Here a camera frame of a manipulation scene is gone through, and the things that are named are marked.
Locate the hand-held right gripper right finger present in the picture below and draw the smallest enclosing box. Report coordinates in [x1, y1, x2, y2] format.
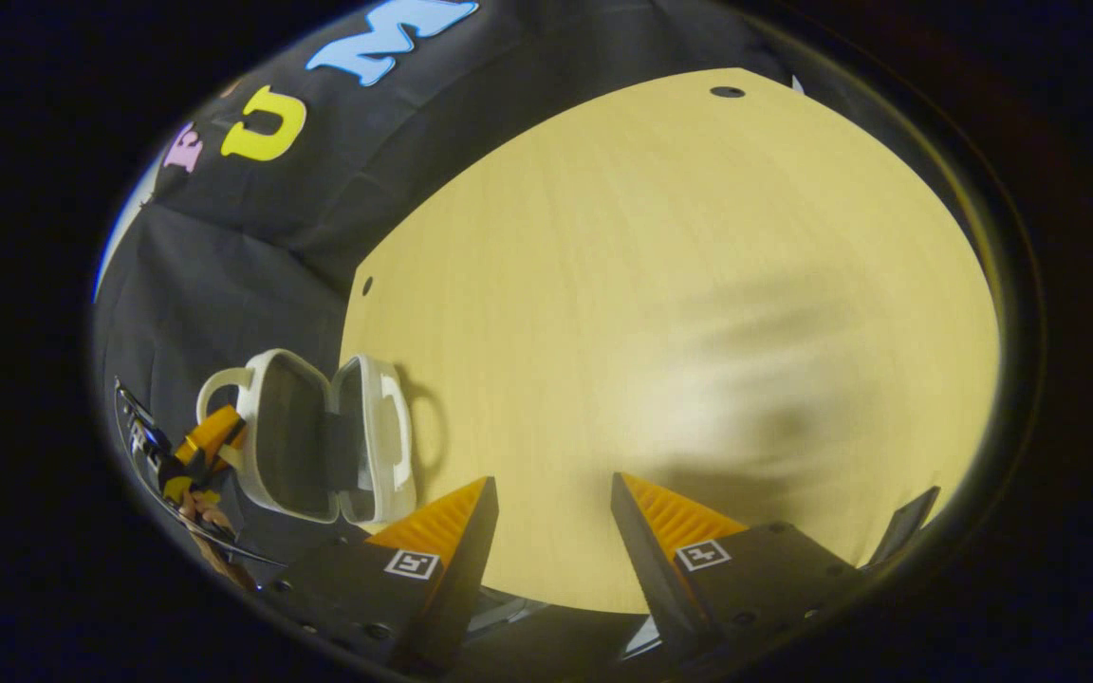
[610, 472, 862, 667]

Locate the black backdrop cloth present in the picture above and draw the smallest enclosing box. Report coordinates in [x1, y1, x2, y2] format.
[91, 0, 965, 608]

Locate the white suitcase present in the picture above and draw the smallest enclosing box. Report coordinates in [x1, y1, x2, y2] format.
[195, 347, 419, 526]

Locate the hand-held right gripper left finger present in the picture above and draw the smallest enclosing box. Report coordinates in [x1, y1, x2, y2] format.
[260, 476, 501, 674]

